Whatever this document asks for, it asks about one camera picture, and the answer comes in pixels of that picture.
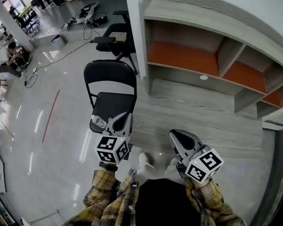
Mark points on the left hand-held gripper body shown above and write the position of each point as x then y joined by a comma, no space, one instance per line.
113,147

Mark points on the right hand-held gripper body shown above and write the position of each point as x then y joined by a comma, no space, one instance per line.
203,165

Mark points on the clear plastic bottle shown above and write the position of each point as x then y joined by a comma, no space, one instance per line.
99,121

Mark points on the black folding chair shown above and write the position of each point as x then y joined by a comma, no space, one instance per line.
113,103

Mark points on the person's right forearm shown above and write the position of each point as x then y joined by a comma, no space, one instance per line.
209,199

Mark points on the person's left forearm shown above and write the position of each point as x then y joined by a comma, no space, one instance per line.
101,187

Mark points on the black office chair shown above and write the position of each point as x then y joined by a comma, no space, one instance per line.
117,43

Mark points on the black swivel chair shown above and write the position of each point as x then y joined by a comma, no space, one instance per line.
26,20

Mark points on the person's right white shoe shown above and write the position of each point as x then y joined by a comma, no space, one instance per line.
173,171

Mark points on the person's white shoe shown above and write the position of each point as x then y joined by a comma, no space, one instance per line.
173,171
144,160

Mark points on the person's left white shoe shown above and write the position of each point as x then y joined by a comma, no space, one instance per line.
144,160

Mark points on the grey wooden table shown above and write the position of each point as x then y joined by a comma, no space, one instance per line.
193,116

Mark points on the person's torso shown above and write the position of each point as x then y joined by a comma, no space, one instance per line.
164,204

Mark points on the red floor tape strip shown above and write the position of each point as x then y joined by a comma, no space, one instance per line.
51,115

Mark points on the white power strip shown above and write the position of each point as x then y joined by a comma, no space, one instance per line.
34,70

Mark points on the grey shelf unit orange panels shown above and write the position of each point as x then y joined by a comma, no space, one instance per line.
183,55

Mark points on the white waste bin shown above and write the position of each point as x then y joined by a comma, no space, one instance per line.
58,41

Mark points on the grey bag on floor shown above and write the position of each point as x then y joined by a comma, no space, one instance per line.
86,13

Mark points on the white pillar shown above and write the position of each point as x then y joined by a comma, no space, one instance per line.
9,20

